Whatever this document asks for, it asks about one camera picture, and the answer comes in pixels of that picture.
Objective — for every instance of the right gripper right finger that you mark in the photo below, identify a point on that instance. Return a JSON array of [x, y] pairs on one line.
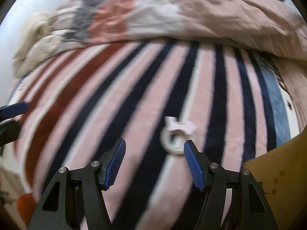
[[233, 200]]

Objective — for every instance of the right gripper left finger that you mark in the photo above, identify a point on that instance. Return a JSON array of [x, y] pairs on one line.
[[76, 195]]

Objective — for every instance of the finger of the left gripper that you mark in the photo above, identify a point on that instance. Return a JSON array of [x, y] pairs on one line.
[[10, 111], [9, 132]]

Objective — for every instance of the brown cardboard box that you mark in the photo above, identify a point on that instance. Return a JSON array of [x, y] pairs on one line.
[[282, 172]]

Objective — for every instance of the beige quilted comforter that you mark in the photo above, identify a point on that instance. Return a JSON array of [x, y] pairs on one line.
[[38, 41]]

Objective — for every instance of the striped fleece blanket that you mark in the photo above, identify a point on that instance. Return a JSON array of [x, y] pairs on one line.
[[80, 102]]

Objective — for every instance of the pink grey striped duvet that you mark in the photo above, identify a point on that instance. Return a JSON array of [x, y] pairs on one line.
[[264, 25]]

